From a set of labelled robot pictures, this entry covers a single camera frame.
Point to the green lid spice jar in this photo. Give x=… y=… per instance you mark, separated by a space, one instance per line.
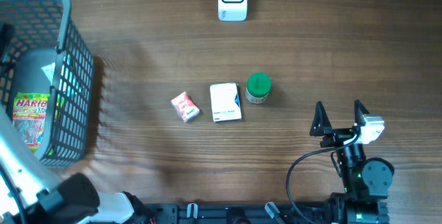
x=258 y=88

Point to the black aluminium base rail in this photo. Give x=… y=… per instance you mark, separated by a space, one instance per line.
x=317 y=212

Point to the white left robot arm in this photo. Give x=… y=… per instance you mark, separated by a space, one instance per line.
x=31 y=193

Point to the Haribo worms candy bag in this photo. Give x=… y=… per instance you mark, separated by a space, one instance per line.
x=29 y=115

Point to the white cardboard box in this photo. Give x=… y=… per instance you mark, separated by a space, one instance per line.
x=225 y=102

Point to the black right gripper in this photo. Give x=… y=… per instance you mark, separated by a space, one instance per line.
x=338 y=135

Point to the mint green tissue pack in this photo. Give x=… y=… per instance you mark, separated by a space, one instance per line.
x=75 y=78

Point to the grey plastic shopping basket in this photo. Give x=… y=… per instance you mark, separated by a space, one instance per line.
x=45 y=53

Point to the red white tissue pack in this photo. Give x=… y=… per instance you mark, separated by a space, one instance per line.
x=185 y=107

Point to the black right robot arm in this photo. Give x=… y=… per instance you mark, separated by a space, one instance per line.
x=366 y=180

